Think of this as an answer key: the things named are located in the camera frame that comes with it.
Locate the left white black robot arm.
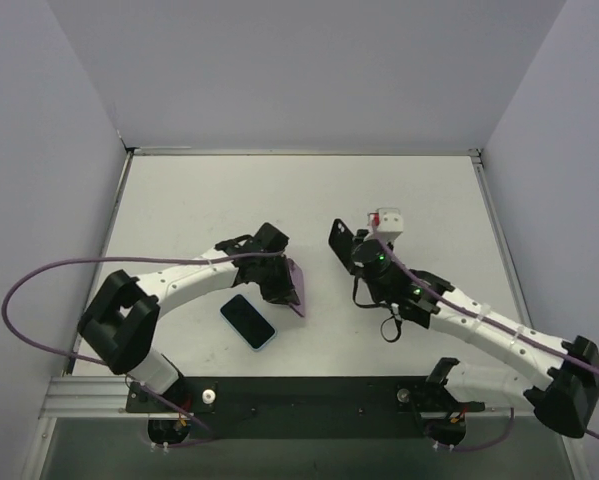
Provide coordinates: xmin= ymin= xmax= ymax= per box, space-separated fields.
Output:
xmin=78 ymin=223 xmax=305 ymax=412

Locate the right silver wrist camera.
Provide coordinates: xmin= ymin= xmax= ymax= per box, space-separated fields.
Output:
xmin=365 ymin=207 xmax=404 ymax=249

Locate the black phone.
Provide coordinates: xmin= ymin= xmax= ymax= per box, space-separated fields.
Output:
xmin=328 ymin=218 xmax=356 ymax=275

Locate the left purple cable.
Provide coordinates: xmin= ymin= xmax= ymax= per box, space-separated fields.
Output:
xmin=1 ymin=252 xmax=285 ymax=446

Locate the phone in light blue case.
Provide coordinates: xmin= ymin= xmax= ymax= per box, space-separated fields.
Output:
xmin=220 ymin=295 xmax=277 ymax=351

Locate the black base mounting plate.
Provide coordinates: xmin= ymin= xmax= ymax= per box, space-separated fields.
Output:
xmin=123 ymin=375 xmax=485 ymax=441

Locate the aluminium table frame rail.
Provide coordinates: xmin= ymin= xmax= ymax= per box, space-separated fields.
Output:
xmin=38 ymin=145 xmax=578 ymax=421

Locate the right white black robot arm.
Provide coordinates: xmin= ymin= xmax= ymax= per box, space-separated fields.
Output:
xmin=329 ymin=225 xmax=599 ymax=438

